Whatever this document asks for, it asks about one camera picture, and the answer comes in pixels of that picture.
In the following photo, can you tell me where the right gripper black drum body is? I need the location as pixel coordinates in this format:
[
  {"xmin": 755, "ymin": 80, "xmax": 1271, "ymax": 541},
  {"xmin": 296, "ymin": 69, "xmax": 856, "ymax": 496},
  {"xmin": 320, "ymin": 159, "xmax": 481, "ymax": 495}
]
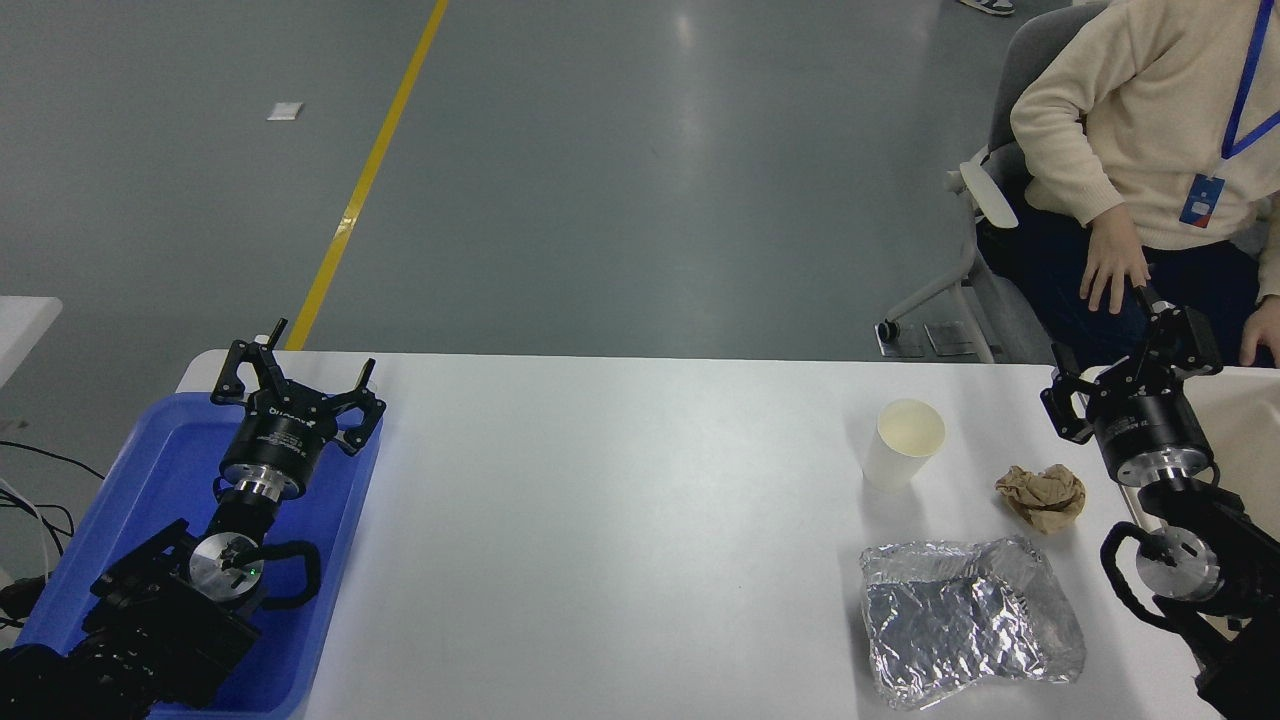
[{"xmin": 1088, "ymin": 375, "xmax": 1209, "ymax": 471}]

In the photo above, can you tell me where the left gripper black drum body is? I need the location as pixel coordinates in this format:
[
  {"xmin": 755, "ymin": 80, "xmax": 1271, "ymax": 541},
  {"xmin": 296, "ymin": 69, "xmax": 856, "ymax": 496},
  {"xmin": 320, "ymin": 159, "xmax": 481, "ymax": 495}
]
[{"xmin": 220, "ymin": 390, "xmax": 337, "ymax": 489}]

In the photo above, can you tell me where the white paper cup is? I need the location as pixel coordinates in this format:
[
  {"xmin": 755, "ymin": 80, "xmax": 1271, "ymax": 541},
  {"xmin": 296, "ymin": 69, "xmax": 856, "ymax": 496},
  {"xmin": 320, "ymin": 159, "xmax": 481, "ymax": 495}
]
[{"xmin": 863, "ymin": 398, "xmax": 947, "ymax": 493}]

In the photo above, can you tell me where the person's left hand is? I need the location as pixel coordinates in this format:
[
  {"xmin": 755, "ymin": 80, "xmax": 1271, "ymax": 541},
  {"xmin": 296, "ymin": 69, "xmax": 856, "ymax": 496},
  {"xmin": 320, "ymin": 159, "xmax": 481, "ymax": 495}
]
[{"xmin": 1240, "ymin": 297, "xmax": 1280, "ymax": 366}]

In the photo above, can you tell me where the person's right hand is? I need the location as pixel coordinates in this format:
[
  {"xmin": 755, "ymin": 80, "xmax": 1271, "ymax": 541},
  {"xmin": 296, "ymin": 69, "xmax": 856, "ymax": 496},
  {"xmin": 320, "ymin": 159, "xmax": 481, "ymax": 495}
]
[{"xmin": 1080, "ymin": 205, "xmax": 1151, "ymax": 316}]

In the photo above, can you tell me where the crumpled tan paper ball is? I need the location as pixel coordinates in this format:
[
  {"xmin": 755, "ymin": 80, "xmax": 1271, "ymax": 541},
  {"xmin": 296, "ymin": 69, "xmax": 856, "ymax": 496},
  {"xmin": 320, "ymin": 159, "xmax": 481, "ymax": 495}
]
[{"xmin": 995, "ymin": 463, "xmax": 1087, "ymax": 535}]

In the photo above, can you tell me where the large pale bin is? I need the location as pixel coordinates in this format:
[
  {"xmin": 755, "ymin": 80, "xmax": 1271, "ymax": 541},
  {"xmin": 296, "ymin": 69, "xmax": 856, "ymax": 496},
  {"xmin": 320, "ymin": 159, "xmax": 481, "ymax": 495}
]
[{"xmin": 1085, "ymin": 365, "xmax": 1280, "ymax": 641}]

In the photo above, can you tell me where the blue plastic tray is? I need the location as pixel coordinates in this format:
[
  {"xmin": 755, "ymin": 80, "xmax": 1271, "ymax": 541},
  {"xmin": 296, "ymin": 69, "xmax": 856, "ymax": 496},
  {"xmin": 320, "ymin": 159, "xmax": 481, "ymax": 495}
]
[{"xmin": 15, "ymin": 393, "xmax": 384, "ymax": 719}]

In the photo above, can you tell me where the white side table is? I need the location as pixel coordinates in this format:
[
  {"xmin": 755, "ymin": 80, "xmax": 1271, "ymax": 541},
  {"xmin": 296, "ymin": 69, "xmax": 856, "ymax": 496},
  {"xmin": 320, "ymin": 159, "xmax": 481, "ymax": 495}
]
[{"xmin": 0, "ymin": 297, "xmax": 63, "ymax": 391}]

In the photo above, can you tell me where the crumpled silver foil tray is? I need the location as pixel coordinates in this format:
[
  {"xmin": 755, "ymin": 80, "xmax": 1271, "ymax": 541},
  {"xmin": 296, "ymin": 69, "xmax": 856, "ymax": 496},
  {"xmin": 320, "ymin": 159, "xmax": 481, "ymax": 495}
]
[{"xmin": 860, "ymin": 535, "xmax": 1088, "ymax": 711}]

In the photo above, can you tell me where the person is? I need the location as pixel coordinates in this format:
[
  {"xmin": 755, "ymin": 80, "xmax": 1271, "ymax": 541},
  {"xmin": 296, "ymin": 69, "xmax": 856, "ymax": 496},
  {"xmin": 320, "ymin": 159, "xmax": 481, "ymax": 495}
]
[{"xmin": 1010, "ymin": 0, "xmax": 1280, "ymax": 368}]

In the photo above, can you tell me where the black power adapter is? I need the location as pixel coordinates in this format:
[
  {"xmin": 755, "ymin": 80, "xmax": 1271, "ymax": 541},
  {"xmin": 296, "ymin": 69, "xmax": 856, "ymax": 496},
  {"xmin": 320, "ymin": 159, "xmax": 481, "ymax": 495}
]
[{"xmin": 0, "ymin": 575, "xmax": 48, "ymax": 629}]

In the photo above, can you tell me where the grey rolling chair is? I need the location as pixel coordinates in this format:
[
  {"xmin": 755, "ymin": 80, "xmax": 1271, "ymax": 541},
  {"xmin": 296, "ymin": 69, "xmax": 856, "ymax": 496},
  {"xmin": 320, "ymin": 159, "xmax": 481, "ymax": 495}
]
[{"xmin": 877, "ymin": 0, "xmax": 1111, "ymax": 366}]

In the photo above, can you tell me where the blue lanyard with badge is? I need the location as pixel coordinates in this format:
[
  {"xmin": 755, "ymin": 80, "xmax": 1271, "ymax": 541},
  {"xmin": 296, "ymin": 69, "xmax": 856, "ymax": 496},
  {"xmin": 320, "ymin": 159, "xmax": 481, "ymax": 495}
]
[{"xmin": 1178, "ymin": 0, "xmax": 1280, "ymax": 229}]

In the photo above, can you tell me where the thin black cable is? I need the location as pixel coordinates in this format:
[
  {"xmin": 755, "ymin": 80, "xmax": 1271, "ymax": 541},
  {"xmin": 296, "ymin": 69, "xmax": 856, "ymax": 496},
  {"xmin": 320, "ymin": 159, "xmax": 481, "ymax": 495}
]
[{"xmin": 0, "ymin": 440, "xmax": 106, "ymax": 561}]

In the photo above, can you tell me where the thin white cable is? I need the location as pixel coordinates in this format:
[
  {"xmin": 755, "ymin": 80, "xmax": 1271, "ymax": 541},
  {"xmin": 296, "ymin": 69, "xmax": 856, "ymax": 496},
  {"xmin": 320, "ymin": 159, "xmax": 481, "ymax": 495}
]
[{"xmin": 0, "ymin": 478, "xmax": 51, "ymax": 583}]

